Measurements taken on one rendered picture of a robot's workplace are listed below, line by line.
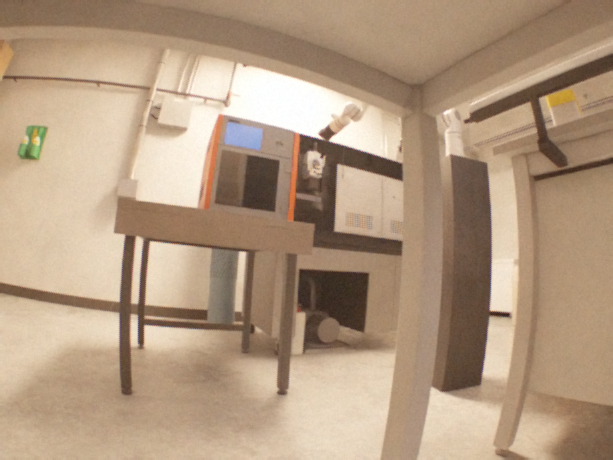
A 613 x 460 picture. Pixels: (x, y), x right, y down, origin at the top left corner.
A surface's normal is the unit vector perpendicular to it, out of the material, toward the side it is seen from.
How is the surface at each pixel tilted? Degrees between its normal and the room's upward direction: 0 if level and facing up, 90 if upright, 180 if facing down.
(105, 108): 90
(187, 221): 90
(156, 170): 90
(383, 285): 90
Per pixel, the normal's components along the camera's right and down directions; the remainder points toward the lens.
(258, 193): 0.42, -0.10
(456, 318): 0.14, -0.13
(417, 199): -0.90, -0.12
